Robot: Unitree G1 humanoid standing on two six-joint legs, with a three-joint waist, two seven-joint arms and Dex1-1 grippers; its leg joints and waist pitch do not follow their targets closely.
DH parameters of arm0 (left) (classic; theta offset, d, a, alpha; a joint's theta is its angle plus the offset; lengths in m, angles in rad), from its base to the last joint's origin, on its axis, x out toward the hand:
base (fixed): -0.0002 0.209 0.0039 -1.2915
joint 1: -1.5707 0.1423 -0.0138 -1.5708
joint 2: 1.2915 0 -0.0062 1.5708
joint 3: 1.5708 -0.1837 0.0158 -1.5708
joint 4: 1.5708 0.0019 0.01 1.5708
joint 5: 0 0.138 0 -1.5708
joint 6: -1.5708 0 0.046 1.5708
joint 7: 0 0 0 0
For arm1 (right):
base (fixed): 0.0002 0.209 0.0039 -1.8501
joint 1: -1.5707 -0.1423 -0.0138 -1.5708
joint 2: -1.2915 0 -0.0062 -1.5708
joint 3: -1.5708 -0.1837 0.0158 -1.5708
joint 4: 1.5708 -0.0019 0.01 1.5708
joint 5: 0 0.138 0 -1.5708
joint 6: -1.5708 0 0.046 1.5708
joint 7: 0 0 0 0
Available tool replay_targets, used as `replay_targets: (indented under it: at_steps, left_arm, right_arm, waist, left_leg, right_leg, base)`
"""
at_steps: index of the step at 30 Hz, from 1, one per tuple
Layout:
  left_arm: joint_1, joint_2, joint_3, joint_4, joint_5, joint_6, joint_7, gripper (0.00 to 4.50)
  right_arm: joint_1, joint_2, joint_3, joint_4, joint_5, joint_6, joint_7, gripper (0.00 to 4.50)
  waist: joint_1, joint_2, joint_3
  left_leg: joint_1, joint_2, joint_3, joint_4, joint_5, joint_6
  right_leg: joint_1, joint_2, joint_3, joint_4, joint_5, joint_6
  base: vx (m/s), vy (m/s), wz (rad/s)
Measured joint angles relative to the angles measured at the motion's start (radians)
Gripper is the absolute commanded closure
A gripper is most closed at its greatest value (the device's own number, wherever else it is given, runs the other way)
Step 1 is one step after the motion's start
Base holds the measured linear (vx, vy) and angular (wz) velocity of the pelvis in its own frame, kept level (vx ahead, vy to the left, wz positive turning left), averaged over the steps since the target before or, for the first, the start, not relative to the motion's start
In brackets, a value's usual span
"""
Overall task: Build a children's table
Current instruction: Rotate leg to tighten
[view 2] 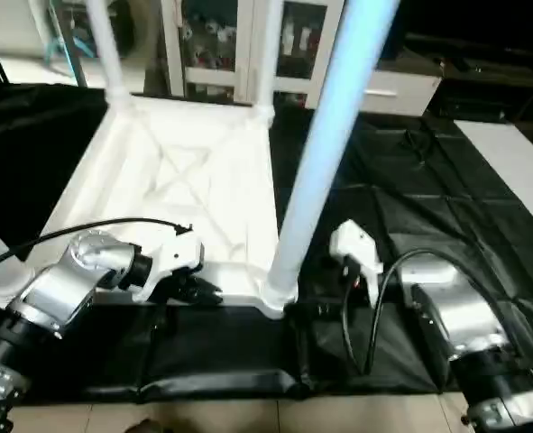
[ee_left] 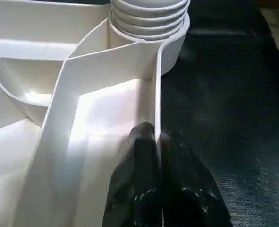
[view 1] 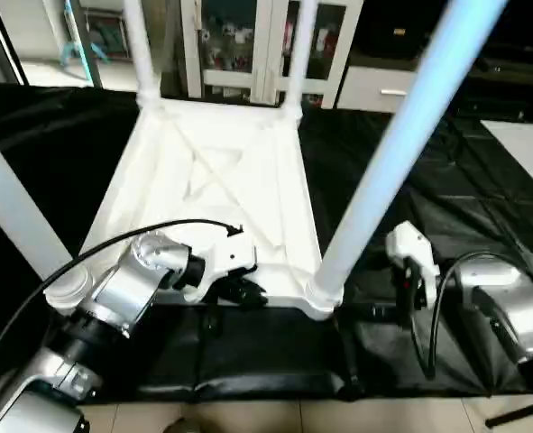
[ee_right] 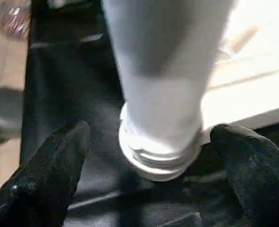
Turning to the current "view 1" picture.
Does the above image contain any white plastic table top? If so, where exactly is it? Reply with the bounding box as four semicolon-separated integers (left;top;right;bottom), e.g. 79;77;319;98
63;95;346;321

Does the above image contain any black work mat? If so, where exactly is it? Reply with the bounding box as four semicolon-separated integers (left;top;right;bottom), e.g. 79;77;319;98
0;81;533;402

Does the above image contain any black tripod leg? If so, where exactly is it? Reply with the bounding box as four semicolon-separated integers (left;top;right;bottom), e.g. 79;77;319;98
484;404;533;429

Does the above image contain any white flat board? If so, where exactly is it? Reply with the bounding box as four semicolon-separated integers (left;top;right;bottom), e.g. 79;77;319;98
481;120;533;201

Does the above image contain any white drawer unit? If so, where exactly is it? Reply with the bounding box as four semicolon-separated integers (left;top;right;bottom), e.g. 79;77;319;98
336;65;447;114

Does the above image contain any white glass door cabinet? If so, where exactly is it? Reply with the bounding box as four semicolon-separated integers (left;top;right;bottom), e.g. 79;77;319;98
180;0;366;109

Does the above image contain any light blue stand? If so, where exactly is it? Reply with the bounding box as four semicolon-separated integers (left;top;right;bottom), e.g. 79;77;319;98
59;0;114;78

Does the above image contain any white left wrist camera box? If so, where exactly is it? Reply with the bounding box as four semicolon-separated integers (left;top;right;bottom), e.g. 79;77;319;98
183;233;258;303

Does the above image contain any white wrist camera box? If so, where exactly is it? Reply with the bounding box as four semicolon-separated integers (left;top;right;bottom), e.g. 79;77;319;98
183;233;258;303
385;224;440;312

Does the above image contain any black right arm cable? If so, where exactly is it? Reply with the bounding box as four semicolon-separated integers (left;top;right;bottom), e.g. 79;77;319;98
409;253;519;378

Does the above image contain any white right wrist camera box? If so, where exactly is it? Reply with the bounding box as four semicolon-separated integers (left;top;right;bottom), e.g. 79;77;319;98
385;224;440;312

